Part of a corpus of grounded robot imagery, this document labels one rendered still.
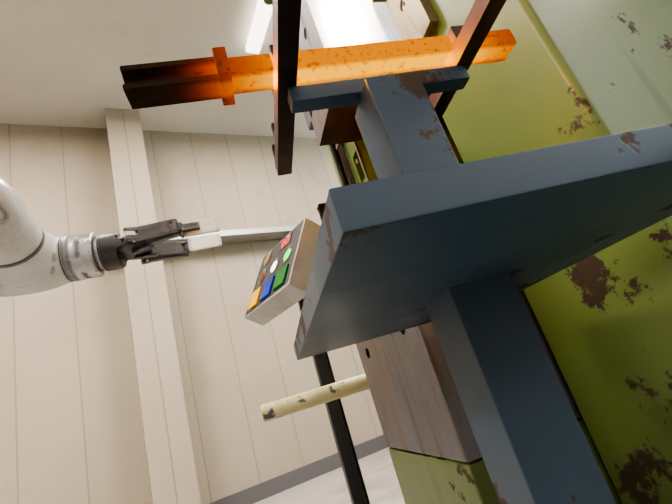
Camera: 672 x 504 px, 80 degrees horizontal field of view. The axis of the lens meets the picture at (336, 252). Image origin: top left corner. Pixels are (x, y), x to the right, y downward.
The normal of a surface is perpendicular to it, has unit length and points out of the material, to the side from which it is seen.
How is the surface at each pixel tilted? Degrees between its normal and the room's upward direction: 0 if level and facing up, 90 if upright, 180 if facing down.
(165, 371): 90
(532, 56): 90
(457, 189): 90
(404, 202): 90
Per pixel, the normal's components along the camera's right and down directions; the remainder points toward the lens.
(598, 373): -0.94, 0.20
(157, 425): 0.41, -0.42
